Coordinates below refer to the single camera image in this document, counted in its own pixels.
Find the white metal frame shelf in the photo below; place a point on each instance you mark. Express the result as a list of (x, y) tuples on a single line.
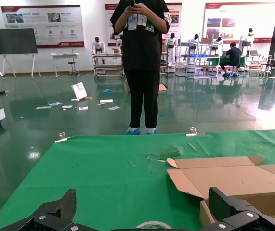
[(195, 72)]

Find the small blue scrap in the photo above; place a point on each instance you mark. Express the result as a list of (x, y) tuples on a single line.
[(163, 114)]

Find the photo poster board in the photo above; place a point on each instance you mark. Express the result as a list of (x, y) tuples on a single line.
[(238, 16)]

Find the black stool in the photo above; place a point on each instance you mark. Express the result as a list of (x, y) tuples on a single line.
[(72, 63)]

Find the seated person in black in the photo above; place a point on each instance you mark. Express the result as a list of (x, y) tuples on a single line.
[(233, 55)]

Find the blue plastic bin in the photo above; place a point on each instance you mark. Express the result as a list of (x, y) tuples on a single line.
[(198, 55)]

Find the open brown cardboard box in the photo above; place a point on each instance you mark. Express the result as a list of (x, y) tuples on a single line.
[(236, 178)]

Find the white humanoid robot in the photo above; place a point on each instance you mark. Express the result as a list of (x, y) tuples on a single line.
[(195, 39), (218, 43), (98, 47), (247, 39), (171, 45)]

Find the paper sheet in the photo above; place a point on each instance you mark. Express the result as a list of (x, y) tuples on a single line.
[(106, 101), (113, 108), (55, 104), (43, 107), (83, 108), (67, 106)]

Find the open cardboard carton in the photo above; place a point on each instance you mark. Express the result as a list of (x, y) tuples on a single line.
[(162, 87)]

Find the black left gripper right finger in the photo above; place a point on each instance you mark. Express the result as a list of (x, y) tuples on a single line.
[(224, 204)]

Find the black screen on stand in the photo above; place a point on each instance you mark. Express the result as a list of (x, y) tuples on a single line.
[(13, 41)]

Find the green covered work table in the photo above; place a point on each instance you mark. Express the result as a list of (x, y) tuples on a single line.
[(215, 61)]

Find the metal rack cart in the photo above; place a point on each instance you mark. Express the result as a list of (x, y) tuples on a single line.
[(108, 68)]

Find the person in black printed shirt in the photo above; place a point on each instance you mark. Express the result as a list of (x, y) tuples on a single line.
[(142, 48)]

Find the thin wooden stick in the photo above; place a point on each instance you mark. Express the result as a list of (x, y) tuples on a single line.
[(192, 147)]

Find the wide info poster board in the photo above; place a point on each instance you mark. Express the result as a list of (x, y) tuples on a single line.
[(41, 26)]

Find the white tape roll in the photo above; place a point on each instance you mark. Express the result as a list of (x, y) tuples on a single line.
[(151, 225)]

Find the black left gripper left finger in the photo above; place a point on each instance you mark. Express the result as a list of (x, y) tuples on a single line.
[(66, 204)]

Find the green table cloth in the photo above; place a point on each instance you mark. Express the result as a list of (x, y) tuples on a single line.
[(103, 173)]

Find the white desk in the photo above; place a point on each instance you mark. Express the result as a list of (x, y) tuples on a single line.
[(63, 55)]

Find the small cardboard box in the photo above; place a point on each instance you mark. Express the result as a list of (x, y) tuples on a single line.
[(207, 40)]

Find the grey laptop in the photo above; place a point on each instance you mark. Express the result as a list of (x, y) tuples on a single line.
[(254, 53)]

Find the blue shoe cover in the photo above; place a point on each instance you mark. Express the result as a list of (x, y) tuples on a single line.
[(107, 91)]

